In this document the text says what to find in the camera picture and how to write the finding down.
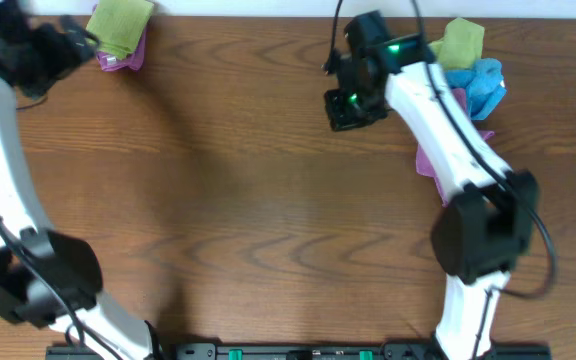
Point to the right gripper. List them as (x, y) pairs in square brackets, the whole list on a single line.
[(345, 113)]

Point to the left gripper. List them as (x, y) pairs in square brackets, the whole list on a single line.
[(75, 38)]

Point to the green microfiber cloth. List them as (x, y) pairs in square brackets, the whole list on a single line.
[(119, 25)]

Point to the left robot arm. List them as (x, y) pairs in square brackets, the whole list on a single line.
[(49, 279)]

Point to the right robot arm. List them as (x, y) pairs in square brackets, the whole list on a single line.
[(487, 222)]

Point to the folded purple cloth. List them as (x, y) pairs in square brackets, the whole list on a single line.
[(134, 61)]

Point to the purple cloth in pile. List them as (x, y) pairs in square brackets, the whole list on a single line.
[(422, 162)]

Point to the green cloth in pile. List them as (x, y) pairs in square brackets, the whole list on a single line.
[(461, 45)]

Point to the blue cloth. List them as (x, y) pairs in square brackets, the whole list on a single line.
[(483, 84)]

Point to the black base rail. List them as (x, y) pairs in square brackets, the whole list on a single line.
[(389, 351)]

